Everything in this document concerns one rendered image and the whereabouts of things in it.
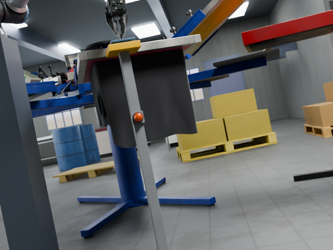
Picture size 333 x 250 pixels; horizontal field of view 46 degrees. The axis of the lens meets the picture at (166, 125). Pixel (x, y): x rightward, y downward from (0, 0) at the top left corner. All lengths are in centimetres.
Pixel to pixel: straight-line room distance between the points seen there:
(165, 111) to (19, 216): 90
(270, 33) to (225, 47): 953
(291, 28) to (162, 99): 120
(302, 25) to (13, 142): 191
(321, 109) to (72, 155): 517
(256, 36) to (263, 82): 952
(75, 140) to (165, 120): 669
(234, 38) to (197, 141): 722
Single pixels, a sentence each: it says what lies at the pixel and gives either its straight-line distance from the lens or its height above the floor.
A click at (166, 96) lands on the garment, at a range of 194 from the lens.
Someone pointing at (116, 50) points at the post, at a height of 92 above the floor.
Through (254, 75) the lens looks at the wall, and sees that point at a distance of 1228.
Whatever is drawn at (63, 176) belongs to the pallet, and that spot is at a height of 9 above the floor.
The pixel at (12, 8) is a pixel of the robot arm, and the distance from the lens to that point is 231.
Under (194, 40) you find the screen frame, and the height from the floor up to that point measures 96.
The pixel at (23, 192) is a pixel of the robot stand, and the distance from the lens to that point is 214.
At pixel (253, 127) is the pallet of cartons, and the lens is 567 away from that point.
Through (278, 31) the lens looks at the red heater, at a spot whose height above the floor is 105.
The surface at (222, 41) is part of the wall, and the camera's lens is 1234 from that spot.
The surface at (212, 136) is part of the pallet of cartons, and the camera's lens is 554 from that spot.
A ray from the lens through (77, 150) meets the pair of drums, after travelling 856.
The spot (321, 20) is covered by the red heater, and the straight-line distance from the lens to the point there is 282.
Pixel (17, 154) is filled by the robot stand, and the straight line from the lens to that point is 212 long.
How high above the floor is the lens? 61
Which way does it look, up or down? 1 degrees down
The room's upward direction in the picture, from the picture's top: 11 degrees counter-clockwise
